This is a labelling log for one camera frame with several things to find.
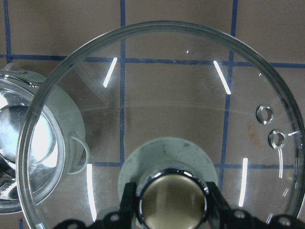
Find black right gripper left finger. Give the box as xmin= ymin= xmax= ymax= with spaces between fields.
xmin=56 ymin=182 xmax=136 ymax=229

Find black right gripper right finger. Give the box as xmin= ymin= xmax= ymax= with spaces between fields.
xmin=206 ymin=182 xmax=299 ymax=229

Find glass pot lid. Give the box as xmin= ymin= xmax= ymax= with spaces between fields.
xmin=18 ymin=21 xmax=305 ymax=229

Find pale green cooking pot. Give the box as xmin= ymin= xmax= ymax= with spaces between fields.
xmin=0 ymin=62 xmax=90 ymax=215

